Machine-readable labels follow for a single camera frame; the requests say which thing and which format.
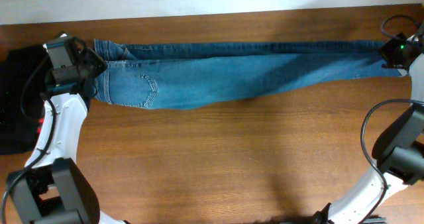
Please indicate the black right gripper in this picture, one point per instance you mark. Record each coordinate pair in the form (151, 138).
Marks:
(389, 50)

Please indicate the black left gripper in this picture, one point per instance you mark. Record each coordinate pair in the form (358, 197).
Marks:
(99, 63)

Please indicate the blue denim jeans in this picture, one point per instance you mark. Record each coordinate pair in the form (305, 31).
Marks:
(188, 76)

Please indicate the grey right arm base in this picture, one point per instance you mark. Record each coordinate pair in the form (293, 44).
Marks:
(310, 220)

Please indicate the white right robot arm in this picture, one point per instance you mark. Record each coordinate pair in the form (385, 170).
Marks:
(397, 157)

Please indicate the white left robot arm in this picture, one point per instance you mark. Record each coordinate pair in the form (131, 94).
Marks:
(51, 188)

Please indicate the black fabric bag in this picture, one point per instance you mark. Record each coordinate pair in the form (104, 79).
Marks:
(22, 80)

